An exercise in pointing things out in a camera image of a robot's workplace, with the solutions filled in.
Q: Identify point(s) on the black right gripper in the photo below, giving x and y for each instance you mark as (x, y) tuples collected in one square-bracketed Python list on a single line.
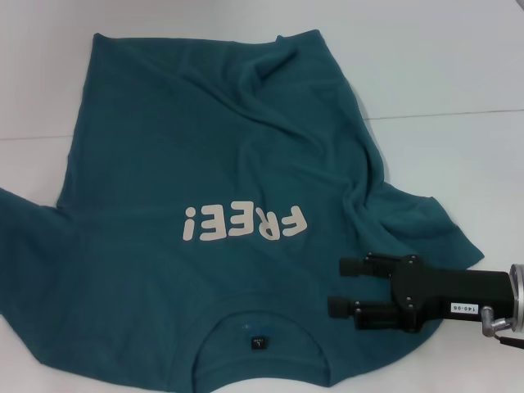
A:
[(450, 290)]

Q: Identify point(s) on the teal t-shirt with FREE print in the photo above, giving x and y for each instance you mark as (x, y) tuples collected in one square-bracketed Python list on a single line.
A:
[(196, 143)]

